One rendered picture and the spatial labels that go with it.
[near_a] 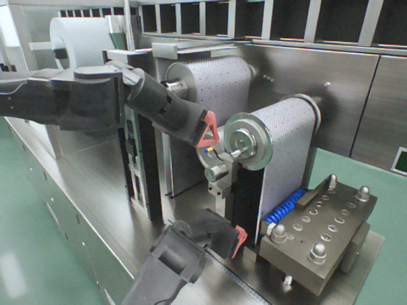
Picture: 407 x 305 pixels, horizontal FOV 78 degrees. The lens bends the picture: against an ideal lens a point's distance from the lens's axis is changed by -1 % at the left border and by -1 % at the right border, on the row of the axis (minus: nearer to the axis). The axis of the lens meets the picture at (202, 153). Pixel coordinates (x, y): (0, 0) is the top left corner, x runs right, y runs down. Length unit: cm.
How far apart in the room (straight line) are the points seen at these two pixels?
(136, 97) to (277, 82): 64
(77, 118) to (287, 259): 54
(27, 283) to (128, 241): 136
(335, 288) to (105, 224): 72
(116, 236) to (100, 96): 62
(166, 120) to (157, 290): 24
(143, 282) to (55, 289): 168
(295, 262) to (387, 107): 47
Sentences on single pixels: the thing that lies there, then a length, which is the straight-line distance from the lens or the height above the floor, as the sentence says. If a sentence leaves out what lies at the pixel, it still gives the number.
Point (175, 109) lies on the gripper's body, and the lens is 41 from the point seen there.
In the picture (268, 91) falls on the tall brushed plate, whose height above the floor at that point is 129.
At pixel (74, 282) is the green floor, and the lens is 203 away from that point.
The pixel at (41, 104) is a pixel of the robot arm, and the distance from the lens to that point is 37.
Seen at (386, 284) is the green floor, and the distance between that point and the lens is 220.
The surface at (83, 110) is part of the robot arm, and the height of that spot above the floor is 142.
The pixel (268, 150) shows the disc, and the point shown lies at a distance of 60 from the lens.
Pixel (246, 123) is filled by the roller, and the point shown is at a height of 130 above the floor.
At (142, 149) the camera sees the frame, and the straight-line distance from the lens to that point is 77.
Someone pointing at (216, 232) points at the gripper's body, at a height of 114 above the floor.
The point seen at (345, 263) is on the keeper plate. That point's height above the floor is 94.
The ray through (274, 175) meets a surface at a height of 116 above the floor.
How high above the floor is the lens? 152
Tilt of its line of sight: 28 degrees down
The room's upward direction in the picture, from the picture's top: straight up
